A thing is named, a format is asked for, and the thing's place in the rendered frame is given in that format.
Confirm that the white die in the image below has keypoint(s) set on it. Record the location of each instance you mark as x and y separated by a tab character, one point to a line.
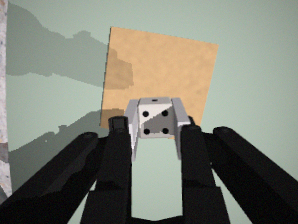
155	117

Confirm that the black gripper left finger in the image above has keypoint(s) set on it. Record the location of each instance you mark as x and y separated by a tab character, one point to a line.
53	194

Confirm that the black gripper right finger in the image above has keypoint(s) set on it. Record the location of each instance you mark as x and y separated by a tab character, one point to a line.
265	192

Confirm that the tan mottled mat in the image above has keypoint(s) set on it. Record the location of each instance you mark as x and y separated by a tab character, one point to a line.
145	64

